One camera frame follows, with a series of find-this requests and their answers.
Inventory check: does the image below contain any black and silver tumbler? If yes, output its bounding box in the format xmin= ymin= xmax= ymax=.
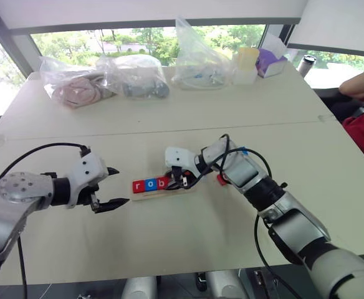
xmin=297 ymin=55 xmax=317 ymax=76

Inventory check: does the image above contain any yellow plastic cup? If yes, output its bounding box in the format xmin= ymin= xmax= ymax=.
xmin=237 ymin=47 xmax=261 ymax=73

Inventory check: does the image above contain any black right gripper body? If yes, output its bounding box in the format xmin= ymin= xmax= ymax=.
xmin=181 ymin=169 xmax=199 ymax=190

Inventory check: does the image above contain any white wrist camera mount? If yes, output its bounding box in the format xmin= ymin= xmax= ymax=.
xmin=164 ymin=146 xmax=199 ymax=176
xmin=64 ymin=148 xmax=108 ymax=209

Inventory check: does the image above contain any tall clear plastic bag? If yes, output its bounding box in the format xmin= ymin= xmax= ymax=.
xmin=170 ymin=16 xmax=234 ymax=92

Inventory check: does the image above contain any narrow white roller blind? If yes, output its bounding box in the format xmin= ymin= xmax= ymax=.
xmin=286 ymin=0 xmax=364 ymax=59

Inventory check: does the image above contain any wooden letter tray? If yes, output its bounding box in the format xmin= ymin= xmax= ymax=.
xmin=130 ymin=176 xmax=199 ymax=202

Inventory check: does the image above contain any silver rounded robot leg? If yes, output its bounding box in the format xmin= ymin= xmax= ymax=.
xmin=120 ymin=275 xmax=158 ymax=299
xmin=204 ymin=269 xmax=246 ymax=299

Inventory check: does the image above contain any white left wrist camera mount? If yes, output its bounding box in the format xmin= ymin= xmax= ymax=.
xmin=64 ymin=148 xmax=108 ymax=209

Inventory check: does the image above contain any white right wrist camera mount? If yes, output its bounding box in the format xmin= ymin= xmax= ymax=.
xmin=164 ymin=146 xmax=199 ymax=176

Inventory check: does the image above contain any wide white roller blind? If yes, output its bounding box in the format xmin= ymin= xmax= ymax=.
xmin=0 ymin=0 xmax=309 ymax=31

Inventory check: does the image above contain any dark window frame pillar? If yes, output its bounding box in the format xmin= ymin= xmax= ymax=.
xmin=0 ymin=0 xmax=33 ymax=80

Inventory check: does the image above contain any clear bag with pink coils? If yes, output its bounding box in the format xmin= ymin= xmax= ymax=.
xmin=38 ymin=55 xmax=118 ymax=109

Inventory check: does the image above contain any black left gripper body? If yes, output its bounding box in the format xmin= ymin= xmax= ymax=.
xmin=74 ymin=183 xmax=101 ymax=213

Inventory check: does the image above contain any dark mechanism under table edge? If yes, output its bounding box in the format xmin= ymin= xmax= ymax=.
xmin=252 ymin=268 xmax=281 ymax=299

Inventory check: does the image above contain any clear plastic box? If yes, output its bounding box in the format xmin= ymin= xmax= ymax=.
xmin=231 ymin=66 xmax=259 ymax=86

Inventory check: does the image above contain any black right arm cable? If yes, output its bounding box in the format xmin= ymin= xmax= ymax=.
xmin=197 ymin=133 xmax=303 ymax=299

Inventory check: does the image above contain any black chair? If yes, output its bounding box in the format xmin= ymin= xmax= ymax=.
xmin=318 ymin=92 xmax=364 ymax=123

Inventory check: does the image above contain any purple tissue box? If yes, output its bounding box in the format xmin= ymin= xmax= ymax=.
xmin=256 ymin=32 xmax=289 ymax=79

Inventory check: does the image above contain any clear bag with grey items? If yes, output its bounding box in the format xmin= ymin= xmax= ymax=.
xmin=95 ymin=54 xmax=171 ymax=101

